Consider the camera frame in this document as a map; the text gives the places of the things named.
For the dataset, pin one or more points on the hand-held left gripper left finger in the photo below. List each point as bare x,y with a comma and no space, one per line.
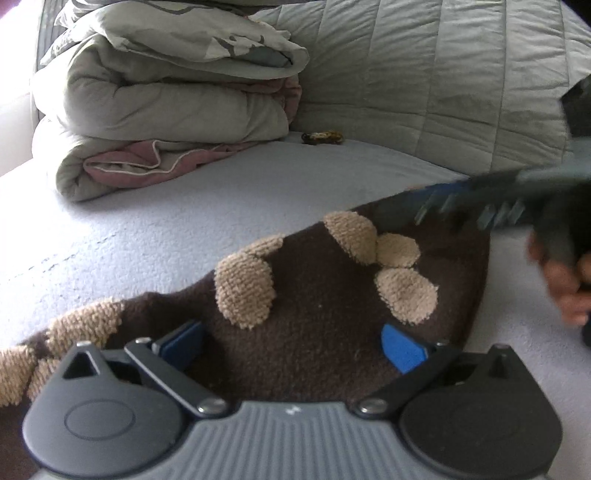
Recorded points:
182,344

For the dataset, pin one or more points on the quilted grey-green headboard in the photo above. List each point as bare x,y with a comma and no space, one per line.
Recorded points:
415,69

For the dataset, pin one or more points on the person's right hand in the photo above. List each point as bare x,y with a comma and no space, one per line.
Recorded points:
561,286

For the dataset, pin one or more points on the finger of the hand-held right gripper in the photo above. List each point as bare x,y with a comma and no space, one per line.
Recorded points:
443,189
485,212

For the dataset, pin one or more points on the brown sweater with tan flowers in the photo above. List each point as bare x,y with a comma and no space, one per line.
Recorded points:
314,295

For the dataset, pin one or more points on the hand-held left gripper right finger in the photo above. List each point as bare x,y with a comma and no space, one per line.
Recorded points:
401,348

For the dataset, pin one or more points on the grey folded duvet pink lining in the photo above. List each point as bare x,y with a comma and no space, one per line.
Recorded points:
161,106

